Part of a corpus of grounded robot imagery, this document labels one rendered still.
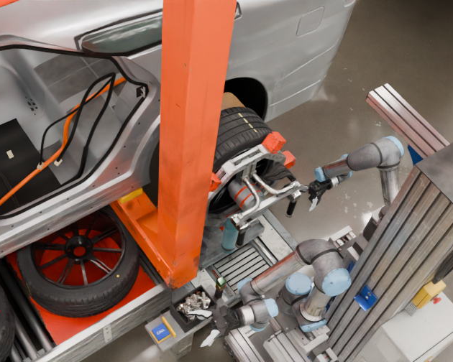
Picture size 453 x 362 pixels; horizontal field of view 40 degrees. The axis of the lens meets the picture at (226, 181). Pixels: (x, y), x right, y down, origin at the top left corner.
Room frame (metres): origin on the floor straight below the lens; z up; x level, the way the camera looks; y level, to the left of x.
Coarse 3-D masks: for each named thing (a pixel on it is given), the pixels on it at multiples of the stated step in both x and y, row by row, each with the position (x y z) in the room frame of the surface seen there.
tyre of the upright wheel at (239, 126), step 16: (224, 112) 2.11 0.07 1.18; (240, 112) 2.15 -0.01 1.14; (224, 128) 2.00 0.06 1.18; (240, 128) 2.02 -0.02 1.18; (256, 128) 2.07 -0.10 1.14; (224, 144) 1.90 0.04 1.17; (240, 144) 1.93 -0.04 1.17; (256, 144) 2.00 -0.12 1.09; (224, 160) 1.86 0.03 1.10; (224, 208) 1.91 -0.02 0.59
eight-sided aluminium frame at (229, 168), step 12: (240, 156) 1.89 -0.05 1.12; (264, 156) 1.93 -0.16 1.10; (276, 156) 2.00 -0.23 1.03; (228, 168) 1.81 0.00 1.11; (240, 168) 1.83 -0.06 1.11; (228, 180) 1.78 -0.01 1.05; (276, 180) 2.04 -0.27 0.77; (216, 192) 1.73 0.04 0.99; (264, 192) 1.99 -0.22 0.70; (216, 216) 1.81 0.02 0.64; (228, 216) 1.84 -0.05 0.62
